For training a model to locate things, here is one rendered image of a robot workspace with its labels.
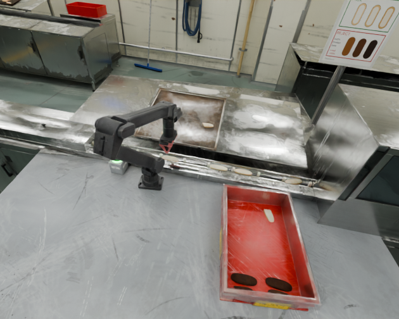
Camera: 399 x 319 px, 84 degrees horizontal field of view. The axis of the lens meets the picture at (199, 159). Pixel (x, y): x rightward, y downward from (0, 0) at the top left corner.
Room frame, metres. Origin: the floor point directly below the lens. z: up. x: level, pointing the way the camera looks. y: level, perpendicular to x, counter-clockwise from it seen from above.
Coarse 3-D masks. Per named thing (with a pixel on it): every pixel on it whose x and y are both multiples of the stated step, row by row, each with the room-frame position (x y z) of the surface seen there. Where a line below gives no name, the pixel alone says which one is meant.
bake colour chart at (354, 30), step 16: (352, 0) 1.55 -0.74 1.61; (368, 0) 1.54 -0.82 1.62; (384, 0) 1.53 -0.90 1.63; (352, 16) 1.54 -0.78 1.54; (368, 16) 1.53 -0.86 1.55; (384, 16) 1.52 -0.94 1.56; (336, 32) 1.55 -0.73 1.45; (352, 32) 1.54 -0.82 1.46; (368, 32) 1.53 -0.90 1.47; (384, 32) 1.52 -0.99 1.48; (336, 48) 1.54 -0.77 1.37; (352, 48) 1.53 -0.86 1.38; (368, 48) 1.52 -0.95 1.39; (336, 64) 1.54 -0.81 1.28; (352, 64) 1.53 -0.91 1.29; (368, 64) 1.52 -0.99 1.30
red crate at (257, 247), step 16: (240, 208) 0.66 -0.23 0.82; (256, 208) 0.67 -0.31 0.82; (272, 208) 0.68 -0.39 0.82; (240, 224) 0.57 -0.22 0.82; (256, 224) 0.58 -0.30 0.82; (272, 224) 0.59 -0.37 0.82; (240, 240) 0.49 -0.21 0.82; (256, 240) 0.50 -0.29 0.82; (272, 240) 0.51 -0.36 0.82; (288, 240) 0.52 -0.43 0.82; (240, 256) 0.42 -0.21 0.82; (256, 256) 0.43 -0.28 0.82; (272, 256) 0.43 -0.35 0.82; (288, 256) 0.44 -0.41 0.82; (240, 272) 0.36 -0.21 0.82; (256, 272) 0.36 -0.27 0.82; (272, 272) 0.37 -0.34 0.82; (288, 272) 0.38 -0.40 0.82; (256, 288) 0.31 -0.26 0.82; (272, 288) 0.31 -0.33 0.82
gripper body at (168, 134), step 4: (164, 128) 0.91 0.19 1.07; (168, 128) 0.91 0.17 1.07; (172, 128) 0.92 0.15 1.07; (164, 132) 0.91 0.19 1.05; (168, 132) 0.91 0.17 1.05; (172, 132) 0.92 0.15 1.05; (176, 132) 0.96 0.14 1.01; (164, 136) 0.91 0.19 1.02; (168, 136) 0.91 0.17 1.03; (172, 136) 0.92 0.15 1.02; (160, 140) 0.89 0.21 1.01; (164, 140) 0.88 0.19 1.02; (168, 140) 0.89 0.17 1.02; (172, 140) 0.89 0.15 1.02
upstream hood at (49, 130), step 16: (0, 112) 1.10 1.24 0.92; (16, 112) 1.12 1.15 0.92; (0, 128) 0.95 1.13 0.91; (16, 128) 0.96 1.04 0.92; (32, 128) 0.98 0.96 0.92; (48, 128) 1.00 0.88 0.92; (64, 128) 1.01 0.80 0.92; (80, 128) 1.03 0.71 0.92; (64, 144) 0.91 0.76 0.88; (80, 144) 0.90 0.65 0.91
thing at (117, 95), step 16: (112, 80) 1.92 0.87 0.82; (128, 80) 1.96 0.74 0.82; (144, 80) 2.00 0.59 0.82; (160, 80) 2.04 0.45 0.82; (96, 96) 1.60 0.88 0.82; (112, 96) 1.63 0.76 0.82; (128, 96) 1.66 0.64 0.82; (144, 96) 1.69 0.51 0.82; (256, 96) 1.93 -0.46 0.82; (272, 96) 1.96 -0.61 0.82; (288, 96) 2.00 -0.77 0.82; (80, 112) 1.35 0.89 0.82; (96, 112) 1.37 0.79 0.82; (112, 112) 1.40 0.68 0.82; (128, 112) 1.42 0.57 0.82; (304, 112) 1.72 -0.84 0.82; (304, 128) 1.46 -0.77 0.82; (144, 144) 1.07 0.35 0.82; (224, 160) 1.00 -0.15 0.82; (240, 160) 1.02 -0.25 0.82; (304, 176) 0.94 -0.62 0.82
